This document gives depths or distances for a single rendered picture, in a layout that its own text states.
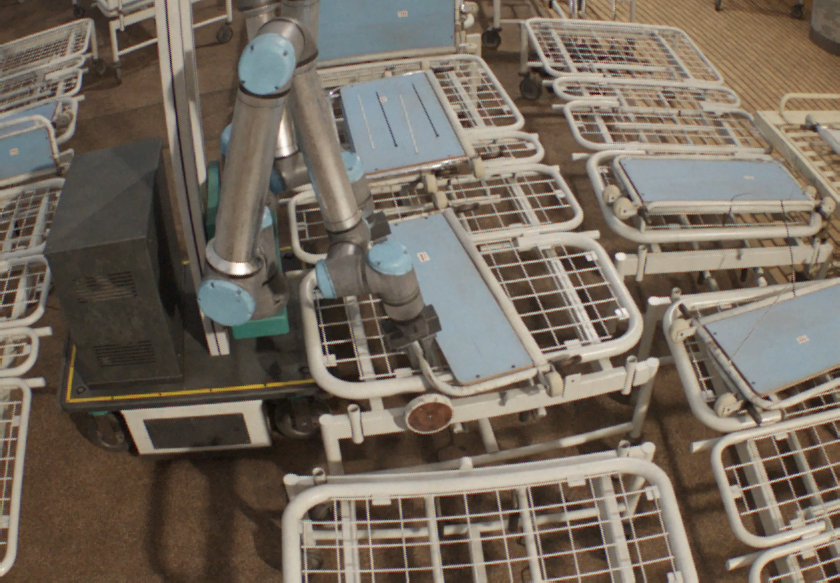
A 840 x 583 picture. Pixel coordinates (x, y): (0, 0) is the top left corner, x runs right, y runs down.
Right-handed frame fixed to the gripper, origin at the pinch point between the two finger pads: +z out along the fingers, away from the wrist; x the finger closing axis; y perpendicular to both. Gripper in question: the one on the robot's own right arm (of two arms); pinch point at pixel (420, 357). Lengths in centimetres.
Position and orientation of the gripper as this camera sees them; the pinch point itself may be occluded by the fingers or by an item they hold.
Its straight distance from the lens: 218.2
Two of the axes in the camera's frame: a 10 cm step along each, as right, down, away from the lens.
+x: -9.3, 3.5, -1.3
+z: 2.0, 7.5, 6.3
